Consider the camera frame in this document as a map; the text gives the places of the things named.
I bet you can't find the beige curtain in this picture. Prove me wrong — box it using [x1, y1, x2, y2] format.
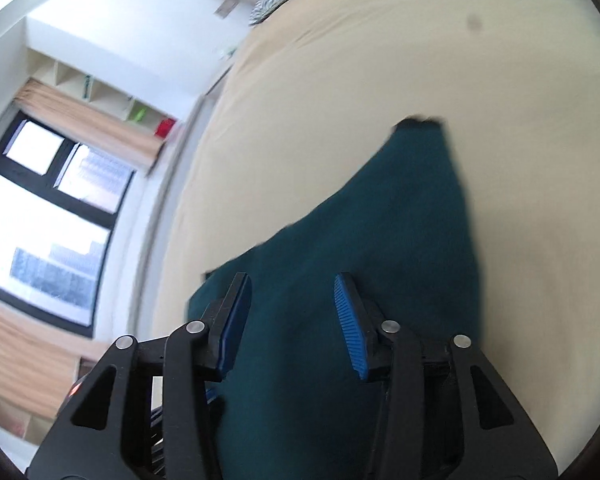
[0, 292, 108, 418]
[12, 77, 168, 173]

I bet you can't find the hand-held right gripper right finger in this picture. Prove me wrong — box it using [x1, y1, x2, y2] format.
[333, 272, 558, 480]

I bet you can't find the white wall cubby shelf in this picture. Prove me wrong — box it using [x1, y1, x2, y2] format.
[27, 47, 178, 139]

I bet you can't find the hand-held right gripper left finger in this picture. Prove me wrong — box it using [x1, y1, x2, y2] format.
[25, 272, 253, 480]

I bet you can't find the black framed window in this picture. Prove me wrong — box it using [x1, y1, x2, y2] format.
[0, 117, 137, 338]

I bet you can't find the dark green sweater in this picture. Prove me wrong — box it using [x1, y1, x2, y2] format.
[187, 116, 483, 480]

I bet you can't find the light wooden cabinet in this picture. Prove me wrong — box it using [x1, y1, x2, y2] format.
[0, 355, 83, 443]

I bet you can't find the cream bed sheet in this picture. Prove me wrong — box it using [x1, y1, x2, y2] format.
[150, 0, 600, 471]

